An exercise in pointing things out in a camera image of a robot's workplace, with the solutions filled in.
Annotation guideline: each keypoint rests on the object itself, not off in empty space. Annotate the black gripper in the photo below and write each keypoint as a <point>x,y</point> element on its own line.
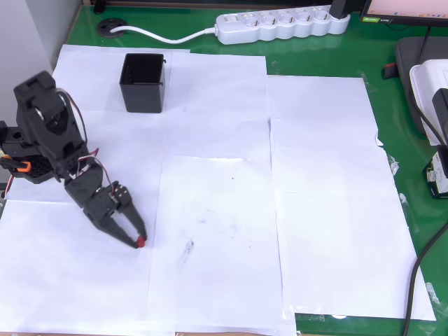
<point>106,211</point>

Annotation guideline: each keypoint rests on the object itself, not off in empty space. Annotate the small red object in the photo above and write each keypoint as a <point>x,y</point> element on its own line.
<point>141,241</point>

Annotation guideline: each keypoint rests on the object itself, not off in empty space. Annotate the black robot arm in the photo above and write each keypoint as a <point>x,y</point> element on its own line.
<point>42,115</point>

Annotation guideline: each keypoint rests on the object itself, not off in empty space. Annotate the black plastic box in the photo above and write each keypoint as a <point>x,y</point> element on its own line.
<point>143,98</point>

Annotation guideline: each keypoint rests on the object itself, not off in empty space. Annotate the white paper sheet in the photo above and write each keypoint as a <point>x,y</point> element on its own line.
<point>217,87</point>
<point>217,140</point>
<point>217,245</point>
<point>87,70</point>
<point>52,280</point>
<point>140,175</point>
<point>315,98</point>
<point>350,262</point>
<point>332,157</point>

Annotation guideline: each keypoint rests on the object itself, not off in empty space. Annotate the orange black table clamp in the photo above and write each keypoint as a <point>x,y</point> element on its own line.
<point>24,166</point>

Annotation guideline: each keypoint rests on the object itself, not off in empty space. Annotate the white power strip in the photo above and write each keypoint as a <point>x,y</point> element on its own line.
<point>280,29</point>

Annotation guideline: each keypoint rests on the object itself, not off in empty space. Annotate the black plug adapter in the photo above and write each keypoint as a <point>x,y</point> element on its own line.
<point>339,7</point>

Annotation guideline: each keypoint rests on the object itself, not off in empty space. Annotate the dark grey pad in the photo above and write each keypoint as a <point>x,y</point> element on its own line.
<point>406,87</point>

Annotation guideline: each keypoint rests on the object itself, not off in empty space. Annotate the white plastic case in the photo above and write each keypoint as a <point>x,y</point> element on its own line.
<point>425,84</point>

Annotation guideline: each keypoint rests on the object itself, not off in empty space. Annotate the black computer monitor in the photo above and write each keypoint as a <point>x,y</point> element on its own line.
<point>402,7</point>

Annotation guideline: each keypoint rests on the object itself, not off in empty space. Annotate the black bracket foot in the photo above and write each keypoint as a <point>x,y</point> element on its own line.
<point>99,5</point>

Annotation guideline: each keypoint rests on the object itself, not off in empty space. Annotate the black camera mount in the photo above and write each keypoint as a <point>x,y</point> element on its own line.
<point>441,112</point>

